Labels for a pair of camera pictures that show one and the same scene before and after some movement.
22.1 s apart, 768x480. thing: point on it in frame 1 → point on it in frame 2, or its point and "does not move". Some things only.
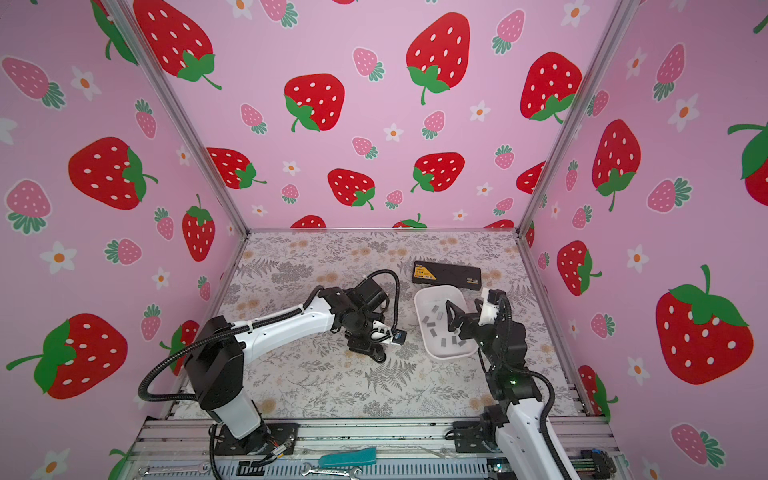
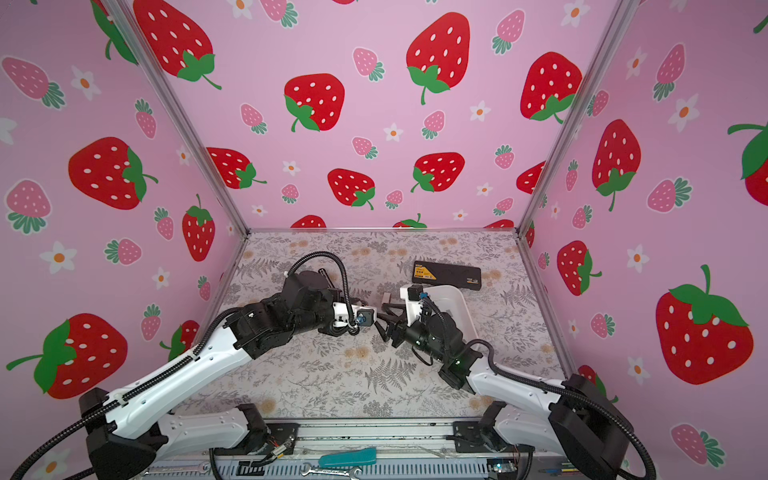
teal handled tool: [348, 458] does not move
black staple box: [444, 274] does not move
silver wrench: [305, 471] does not move
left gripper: [366, 345] → [333, 329]
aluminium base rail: [409, 449] does not move
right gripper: [473, 321] → [403, 323]
